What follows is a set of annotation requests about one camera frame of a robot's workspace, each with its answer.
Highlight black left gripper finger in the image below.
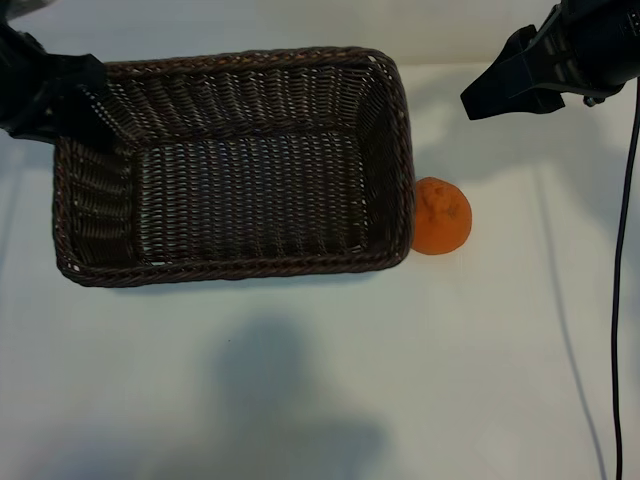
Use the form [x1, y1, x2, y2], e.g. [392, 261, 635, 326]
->
[8, 106, 118, 151]
[47, 52, 138, 151]

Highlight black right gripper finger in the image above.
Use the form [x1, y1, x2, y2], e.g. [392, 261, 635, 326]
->
[459, 24, 540, 107]
[463, 81, 570, 121]

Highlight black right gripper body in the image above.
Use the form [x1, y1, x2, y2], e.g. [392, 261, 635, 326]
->
[534, 0, 640, 105]

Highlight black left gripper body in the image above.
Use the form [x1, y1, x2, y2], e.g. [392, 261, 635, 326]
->
[0, 20, 57, 135]

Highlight orange fruit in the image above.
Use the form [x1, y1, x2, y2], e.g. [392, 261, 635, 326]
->
[409, 175, 474, 257]

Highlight dark brown wicker basket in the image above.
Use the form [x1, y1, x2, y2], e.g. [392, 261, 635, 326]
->
[51, 45, 419, 289]

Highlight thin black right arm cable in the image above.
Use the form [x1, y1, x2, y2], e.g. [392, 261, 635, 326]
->
[610, 74, 640, 480]

